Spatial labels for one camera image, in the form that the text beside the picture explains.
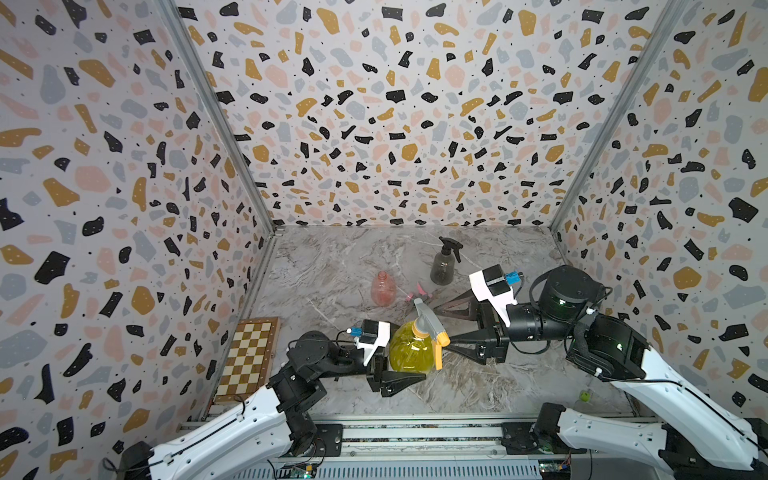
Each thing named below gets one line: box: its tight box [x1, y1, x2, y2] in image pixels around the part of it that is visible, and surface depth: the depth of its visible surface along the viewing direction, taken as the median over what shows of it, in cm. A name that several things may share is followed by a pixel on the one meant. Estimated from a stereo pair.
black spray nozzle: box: [438, 236, 463, 263], surface depth 96 cm
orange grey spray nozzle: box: [412, 298, 451, 371], surface depth 43 cm
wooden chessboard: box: [214, 317, 281, 403], surface depth 87 cm
